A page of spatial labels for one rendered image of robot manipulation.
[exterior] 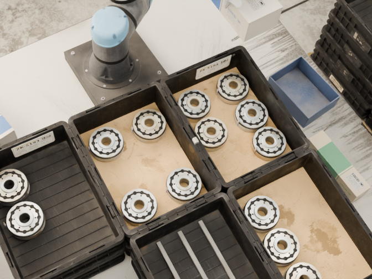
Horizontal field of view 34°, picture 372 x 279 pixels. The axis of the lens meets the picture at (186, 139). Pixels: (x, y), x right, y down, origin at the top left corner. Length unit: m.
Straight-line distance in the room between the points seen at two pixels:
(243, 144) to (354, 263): 0.47
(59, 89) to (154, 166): 0.48
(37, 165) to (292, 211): 0.76
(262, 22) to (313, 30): 1.47
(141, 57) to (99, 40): 0.25
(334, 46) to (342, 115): 0.65
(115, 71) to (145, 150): 0.31
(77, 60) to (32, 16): 1.11
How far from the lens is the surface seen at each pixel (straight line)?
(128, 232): 1.62
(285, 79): 2.15
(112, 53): 1.92
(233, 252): 1.73
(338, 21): 2.64
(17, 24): 3.15
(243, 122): 1.86
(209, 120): 1.85
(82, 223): 1.74
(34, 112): 2.06
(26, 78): 2.13
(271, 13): 1.75
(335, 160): 1.99
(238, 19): 1.76
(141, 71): 2.05
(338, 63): 2.77
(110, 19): 1.89
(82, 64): 2.08
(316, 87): 2.16
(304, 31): 3.20
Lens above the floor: 2.48
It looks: 63 degrees down
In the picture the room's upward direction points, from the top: 9 degrees clockwise
